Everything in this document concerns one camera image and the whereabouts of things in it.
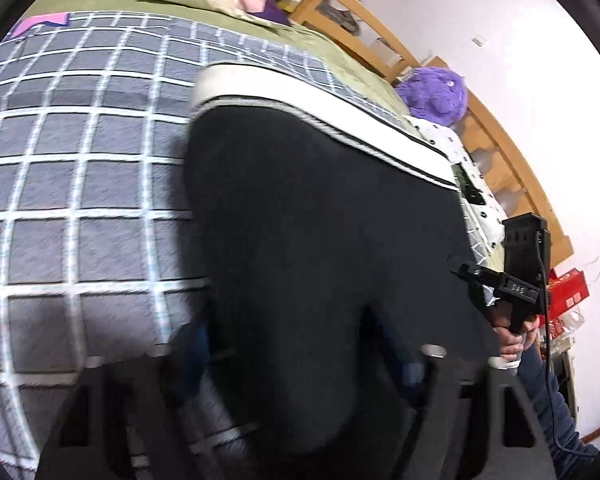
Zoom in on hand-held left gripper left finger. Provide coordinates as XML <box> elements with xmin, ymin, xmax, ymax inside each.
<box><xmin>35</xmin><ymin>320</ymin><xmax>218</xmax><ymax>480</ymax></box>

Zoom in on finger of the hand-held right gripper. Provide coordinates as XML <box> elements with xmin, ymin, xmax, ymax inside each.
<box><xmin>447</xmin><ymin>255</ymin><xmax>505</xmax><ymax>323</ymax></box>

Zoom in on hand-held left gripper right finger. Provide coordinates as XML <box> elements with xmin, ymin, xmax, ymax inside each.
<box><xmin>362</xmin><ymin>307</ymin><xmax>558</xmax><ymax>480</ymax></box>

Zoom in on black pants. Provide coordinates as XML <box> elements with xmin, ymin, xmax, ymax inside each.
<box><xmin>182</xmin><ymin>62</ymin><xmax>503</xmax><ymax>480</ymax></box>

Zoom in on person's right forearm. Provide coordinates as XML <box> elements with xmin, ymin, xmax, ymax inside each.
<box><xmin>515</xmin><ymin>345</ymin><xmax>600</xmax><ymax>480</ymax></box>

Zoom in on person's right hand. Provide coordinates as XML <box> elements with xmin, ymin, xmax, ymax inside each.
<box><xmin>492</xmin><ymin>305</ymin><xmax>538</xmax><ymax>367</ymax></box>

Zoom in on red box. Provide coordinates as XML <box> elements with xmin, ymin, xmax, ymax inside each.
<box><xmin>547</xmin><ymin>269</ymin><xmax>588</xmax><ymax>316</ymax></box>

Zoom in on dark green pouch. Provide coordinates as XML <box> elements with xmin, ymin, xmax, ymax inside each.
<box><xmin>452</xmin><ymin>162</ymin><xmax>486</xmax><ymax>206</ymax></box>

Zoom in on white floral pillow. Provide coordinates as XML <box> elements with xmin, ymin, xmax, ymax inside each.
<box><xmin>405</xmin><ymin>115</ymin><xmax>506</xmax><ymax>256</ymax></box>

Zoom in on purple plush toy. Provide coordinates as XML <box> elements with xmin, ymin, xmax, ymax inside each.
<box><xmin>395</xmin><ymin>66</ymin><xmax>468</xmax><ymax>125</ymax></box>

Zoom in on grey checked star blanket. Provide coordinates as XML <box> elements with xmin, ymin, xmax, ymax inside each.
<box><xmin>0</xmin><ymin>10</ymin><xmax>496</xmax><ymax>478</ymax></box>

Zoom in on pile of household clutter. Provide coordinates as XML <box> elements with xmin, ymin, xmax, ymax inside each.
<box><xmin>325</xmin><ymin>0</ymin><xmax>366</xmax><ymax>36</ymax></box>

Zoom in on black cable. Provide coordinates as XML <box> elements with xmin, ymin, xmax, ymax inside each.
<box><xmin>534</xmin><ymin>230</ymin><xmax>588</xmax><ymax>456</ymax></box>

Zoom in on wooden bed frame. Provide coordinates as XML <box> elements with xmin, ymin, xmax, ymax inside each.
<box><xmin>240</xmin><ymin>0</ymin><xmax>573</xmax><ymax>268</ymax></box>

